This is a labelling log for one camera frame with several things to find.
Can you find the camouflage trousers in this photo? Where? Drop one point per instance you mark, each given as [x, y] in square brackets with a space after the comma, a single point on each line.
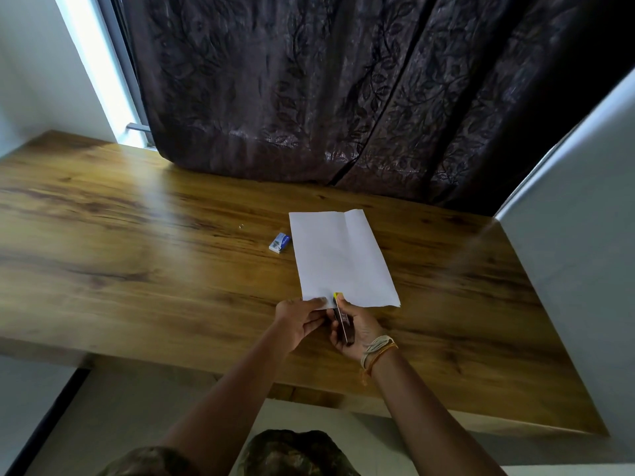
[233, 458]

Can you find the dark leaf-patterned curtain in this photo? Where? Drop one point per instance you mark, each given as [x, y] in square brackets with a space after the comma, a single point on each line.
[377, 89]

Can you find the white and orange thread wristband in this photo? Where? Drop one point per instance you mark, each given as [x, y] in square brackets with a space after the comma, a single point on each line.
[377, 349]

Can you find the person's left forearm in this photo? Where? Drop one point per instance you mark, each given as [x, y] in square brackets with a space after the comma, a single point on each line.
[218, 416]

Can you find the person's right hand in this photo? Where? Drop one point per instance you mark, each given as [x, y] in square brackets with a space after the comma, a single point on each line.
[361, 328]

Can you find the black stapler with yellow tip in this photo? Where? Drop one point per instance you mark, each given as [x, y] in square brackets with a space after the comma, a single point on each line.
[342, 322]

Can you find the person's right forearm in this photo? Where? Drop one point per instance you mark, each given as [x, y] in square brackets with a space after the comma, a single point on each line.
[431, 421]

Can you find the window frame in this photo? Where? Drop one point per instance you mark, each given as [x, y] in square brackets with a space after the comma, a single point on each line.
[116, 69]

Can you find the person's right thumb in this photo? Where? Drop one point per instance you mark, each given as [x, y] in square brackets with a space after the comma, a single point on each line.
[353, 308]

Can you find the person's left hand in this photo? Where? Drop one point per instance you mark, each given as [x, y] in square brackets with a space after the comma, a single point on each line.
[293, 322]

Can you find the white paper sheet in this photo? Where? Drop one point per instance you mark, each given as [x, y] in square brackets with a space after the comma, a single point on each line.
[342, 257]

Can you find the blue and white staple box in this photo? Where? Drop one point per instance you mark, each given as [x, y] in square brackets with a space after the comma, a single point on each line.
[279, 242]

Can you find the person's left thumb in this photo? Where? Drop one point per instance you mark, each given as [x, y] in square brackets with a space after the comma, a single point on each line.
[316, 303]

